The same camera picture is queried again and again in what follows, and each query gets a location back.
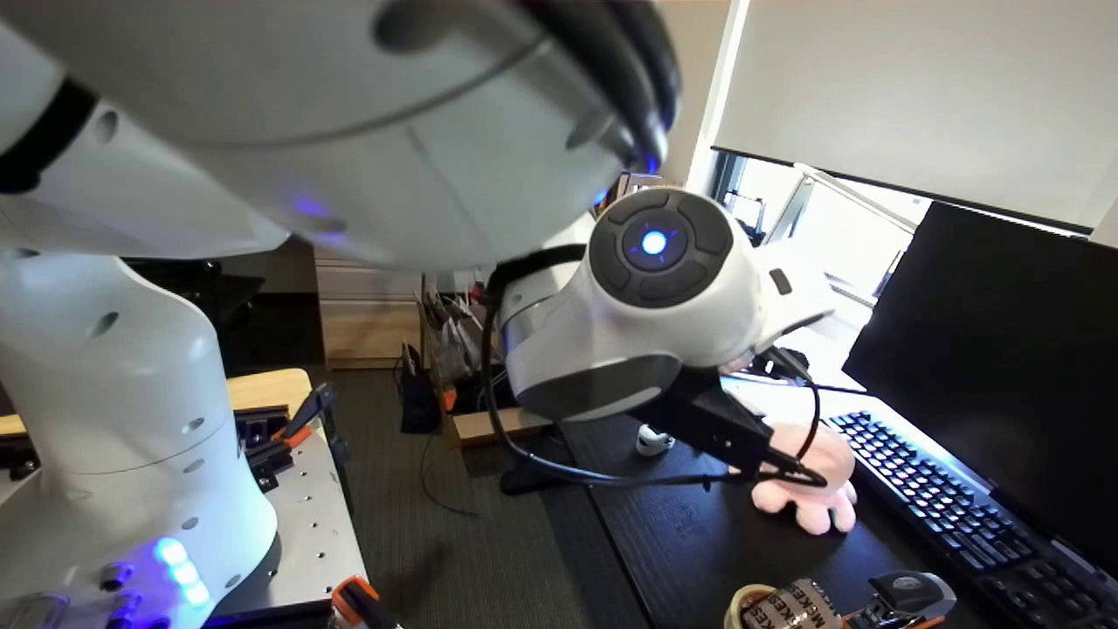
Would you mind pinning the black monitor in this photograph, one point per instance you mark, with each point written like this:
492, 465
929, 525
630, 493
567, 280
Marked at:
1001, 350

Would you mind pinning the dark bag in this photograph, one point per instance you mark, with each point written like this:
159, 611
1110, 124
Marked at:
422, 387

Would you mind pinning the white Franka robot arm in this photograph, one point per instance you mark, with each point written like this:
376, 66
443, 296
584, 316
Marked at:
350, 116

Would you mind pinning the black desktop keyboard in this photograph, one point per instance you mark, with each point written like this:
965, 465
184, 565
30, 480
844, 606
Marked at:
954, 512

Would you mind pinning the beige tape roll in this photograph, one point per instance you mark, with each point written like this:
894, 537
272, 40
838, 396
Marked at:
736, 606

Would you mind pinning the pink octopus plush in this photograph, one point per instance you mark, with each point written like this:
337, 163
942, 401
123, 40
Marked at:
815, 501

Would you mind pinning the white computer mouse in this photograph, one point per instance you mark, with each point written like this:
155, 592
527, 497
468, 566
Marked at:
652, 443

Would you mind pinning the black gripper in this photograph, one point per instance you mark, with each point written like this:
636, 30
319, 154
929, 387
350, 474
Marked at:
709, 426

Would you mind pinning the small wooden box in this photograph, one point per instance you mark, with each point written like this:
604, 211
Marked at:
489, 426

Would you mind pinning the clear plastic jar white powder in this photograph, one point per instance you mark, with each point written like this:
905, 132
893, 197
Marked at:
797, 606

